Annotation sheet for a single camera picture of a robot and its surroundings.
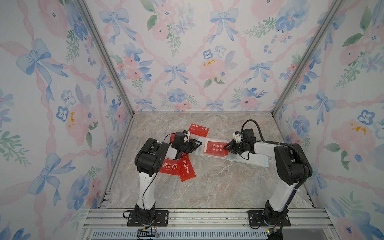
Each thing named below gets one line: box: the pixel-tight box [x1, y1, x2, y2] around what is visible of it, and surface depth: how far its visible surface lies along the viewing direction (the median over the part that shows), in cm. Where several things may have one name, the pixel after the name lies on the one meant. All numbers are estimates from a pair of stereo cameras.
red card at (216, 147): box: [206, 141, 229, 156], surface depth 100 cm
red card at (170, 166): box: [159, 159, 181, 176], surface depth 92 cm
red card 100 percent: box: [179, 154, 197, 183], surface depth 92 cm
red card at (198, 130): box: [188, 123, 210, 138], surface depth 112 cm
